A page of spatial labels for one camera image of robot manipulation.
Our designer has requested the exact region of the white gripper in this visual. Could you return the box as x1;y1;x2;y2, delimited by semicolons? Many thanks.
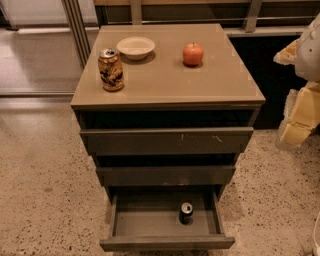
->
273;13;320;146

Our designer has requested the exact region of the dark blue pepsi can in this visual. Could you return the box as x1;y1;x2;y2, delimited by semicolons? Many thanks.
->
179;202;193;225

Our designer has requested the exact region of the grey top drawer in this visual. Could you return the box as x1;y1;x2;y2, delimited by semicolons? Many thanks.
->
80;127;253;156

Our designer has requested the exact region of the grey drawer cabinet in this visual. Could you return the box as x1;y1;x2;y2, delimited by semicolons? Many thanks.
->
71;24;265;196

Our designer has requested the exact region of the gold patterned drink can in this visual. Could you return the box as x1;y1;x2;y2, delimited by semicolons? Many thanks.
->
98;48;124;92

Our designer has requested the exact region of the grey open bottom drawer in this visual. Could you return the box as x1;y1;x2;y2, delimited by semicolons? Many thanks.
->
100;191;235;252

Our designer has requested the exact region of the grey middle drawer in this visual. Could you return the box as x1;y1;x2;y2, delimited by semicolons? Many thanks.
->
96;165;235;186

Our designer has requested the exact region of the red apple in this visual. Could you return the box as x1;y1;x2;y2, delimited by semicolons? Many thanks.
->
183;43;204;66

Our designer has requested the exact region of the white bowl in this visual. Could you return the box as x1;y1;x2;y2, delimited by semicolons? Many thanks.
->
117;37;155;60

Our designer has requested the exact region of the grey metal railing frame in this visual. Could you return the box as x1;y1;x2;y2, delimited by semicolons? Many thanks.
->
60;0;320;69

